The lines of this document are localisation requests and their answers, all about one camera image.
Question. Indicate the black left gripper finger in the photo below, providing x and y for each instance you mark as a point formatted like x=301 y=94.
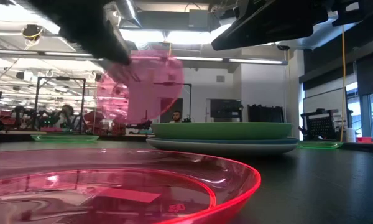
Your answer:
x=124 y=73
x=105 y=46

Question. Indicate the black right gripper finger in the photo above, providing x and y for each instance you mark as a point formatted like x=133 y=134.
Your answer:
x=242 y=18
x=273 y=28

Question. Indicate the translucent pink plastic plate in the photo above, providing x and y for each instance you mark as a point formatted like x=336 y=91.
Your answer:
x=155 y=93

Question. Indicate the opaque green plastic plate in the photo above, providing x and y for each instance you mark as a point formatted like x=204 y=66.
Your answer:
x=223 y=130

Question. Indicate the translucent red plastic plate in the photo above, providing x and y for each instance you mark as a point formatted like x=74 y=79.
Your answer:
x=81 y=186

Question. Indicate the black background robot arm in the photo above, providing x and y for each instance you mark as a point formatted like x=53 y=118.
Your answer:
x=140 y=126

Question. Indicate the long ceiling light bar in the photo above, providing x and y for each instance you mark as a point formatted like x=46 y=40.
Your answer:
x=236 y=59

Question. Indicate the grey ceiling pipe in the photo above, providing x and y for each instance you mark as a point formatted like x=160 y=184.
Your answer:
x=34 y=53

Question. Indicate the dark window blind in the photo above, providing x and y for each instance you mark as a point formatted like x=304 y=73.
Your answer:
x=371 y=76

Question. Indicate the person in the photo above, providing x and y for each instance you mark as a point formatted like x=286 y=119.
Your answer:
x=176 y=116
x=66 y=116

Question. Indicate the black curtain panel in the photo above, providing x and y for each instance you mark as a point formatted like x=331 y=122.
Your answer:
x=265 y=113

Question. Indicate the white board panel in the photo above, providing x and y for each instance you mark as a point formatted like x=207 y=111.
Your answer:
x=323 y=99

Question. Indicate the translucent green plastic plate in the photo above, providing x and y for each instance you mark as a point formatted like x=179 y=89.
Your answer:
x=65 y=138
x=320 y=145

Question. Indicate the black equipment cabinet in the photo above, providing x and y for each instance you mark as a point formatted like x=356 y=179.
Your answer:
x=227 y=110

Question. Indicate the black perforated cart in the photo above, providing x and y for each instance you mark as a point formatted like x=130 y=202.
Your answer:
x=321 y=124

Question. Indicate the white paper roll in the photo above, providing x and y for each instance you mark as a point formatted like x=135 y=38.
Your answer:
x=350 y=135

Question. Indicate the pale white plastic plate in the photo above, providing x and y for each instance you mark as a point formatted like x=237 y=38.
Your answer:
x=220 y=149

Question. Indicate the red box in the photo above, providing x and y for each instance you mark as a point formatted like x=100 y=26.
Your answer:
x=366 y=140

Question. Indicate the dome security camera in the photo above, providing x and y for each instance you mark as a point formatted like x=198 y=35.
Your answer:
x=283 y=48

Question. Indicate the silver ceiling air duct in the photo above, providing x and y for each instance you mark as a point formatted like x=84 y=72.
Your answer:
x=317 y=37

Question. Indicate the wall air vent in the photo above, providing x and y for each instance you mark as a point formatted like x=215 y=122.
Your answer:
x=220 y=79

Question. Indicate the black metal frame rig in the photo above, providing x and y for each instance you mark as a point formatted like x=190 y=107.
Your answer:
x=36 y=102

